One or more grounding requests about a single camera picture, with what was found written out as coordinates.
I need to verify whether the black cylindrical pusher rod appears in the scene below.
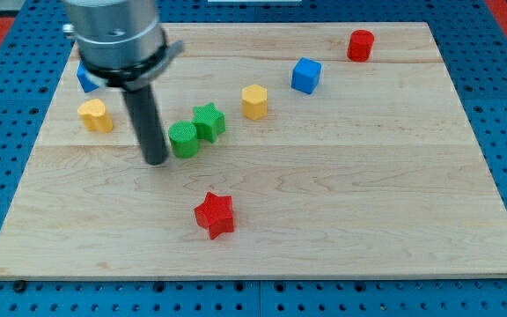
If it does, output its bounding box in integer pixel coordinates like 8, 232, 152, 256
122, 85, 168, 166

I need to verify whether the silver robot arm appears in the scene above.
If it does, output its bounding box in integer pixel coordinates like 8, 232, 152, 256
62, 0, 185, 166

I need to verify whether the blue block behind arm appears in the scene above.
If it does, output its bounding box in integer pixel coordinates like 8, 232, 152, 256
76, 62, 99, 93

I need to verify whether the yellow heart block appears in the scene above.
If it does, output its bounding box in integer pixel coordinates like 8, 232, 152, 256
77, 99, 114, 133

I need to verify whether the green cylinder block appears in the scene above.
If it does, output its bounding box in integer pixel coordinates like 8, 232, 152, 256
168, 121, 199, 159

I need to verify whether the green star block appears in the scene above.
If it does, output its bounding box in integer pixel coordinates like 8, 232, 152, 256
192, 102, 225, 143

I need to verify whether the yellow hexagon block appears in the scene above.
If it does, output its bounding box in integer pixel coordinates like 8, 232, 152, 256
241, 85, 268, 120

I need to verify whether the red star block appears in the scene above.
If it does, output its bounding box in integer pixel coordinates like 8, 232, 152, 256
194, 192, 234, 240

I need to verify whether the light wooden board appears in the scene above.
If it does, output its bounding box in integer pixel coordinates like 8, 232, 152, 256
0, 22, 507, 281

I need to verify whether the blue cube block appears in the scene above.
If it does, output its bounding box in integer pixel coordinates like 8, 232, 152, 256
290, 57, 322, 94

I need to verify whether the red cylinder block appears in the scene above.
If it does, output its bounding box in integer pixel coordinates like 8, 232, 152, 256
347, 29, 375, 63

